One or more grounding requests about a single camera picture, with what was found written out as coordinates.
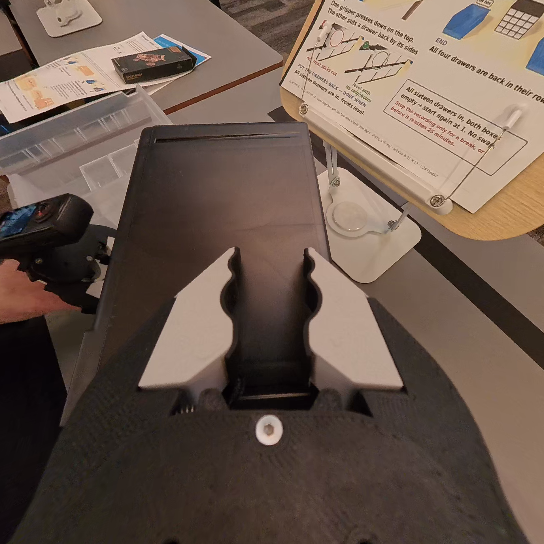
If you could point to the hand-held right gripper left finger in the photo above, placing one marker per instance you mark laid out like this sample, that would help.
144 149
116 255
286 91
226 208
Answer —
191 340

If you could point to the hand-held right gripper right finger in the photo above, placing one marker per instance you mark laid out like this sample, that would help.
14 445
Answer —
352 340

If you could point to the translucent plastic bin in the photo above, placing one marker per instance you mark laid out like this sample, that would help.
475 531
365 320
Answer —
55 140

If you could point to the black drawer cabinet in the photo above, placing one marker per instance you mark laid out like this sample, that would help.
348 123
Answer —
212 191

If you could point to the person's left hand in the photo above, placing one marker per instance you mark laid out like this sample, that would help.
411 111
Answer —
21 297

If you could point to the folded paper leaflet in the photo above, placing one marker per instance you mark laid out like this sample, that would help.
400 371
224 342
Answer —
72 72

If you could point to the instruction sheet on stand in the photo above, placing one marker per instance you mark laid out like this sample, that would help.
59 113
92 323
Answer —
488 223

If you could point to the small black carton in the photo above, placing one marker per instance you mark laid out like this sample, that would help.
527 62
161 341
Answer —
148 66

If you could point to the person's black clothing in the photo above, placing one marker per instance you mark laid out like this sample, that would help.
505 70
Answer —
25 425

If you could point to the white phone stand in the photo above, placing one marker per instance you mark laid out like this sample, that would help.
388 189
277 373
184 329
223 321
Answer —
68 23

